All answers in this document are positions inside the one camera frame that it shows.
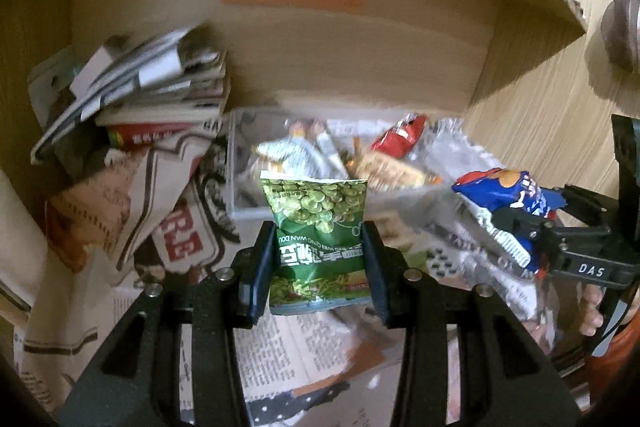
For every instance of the green pea snack packet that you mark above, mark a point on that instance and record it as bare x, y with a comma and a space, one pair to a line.
315, 227

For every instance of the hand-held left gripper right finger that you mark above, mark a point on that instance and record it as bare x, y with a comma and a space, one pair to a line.
376, 274

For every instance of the blue chip packet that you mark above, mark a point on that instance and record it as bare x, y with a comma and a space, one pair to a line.
500, 192

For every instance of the orange snack clear packet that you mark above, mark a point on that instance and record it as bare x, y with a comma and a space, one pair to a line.
390, 169

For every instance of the person's right hand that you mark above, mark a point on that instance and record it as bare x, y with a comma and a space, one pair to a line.
592, 312

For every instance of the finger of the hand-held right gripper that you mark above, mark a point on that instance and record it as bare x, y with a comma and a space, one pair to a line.
585, 207
522, 224

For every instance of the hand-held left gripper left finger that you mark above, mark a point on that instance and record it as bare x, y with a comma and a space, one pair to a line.
262, 269

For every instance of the stack of books and papers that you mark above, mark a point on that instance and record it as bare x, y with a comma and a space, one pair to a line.
150, 82

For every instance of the silver snack packet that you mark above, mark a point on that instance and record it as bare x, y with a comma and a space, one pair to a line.
295, 152

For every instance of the red snack packet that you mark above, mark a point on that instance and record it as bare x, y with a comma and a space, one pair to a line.
400, 134

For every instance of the clear plastic container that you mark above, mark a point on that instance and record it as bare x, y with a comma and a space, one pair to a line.
240, 157

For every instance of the printed newspaper table cover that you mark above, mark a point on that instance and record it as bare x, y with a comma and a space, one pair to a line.
300, 357

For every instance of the red cloth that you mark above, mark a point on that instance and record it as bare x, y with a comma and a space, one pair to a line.
612, 357

